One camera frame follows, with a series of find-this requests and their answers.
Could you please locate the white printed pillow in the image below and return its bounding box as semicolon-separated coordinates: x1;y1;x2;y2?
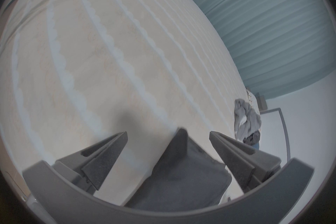
245;89;260;114

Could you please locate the bed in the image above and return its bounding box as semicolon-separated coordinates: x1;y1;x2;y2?
0;0;290;201

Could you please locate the black T-shirt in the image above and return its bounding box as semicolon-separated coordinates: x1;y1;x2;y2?
123;127;232;211

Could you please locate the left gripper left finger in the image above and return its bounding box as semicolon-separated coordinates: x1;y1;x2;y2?
54;131;128;191

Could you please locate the black shiny garment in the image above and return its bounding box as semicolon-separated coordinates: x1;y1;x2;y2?
243;132;261;145

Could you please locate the grey garment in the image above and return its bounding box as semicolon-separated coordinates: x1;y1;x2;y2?
234;98;262;142

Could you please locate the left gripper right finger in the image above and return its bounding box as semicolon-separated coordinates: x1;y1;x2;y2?
209;131;282;188

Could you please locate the grey bedside table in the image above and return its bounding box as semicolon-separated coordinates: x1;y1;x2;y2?
255;93;268;110

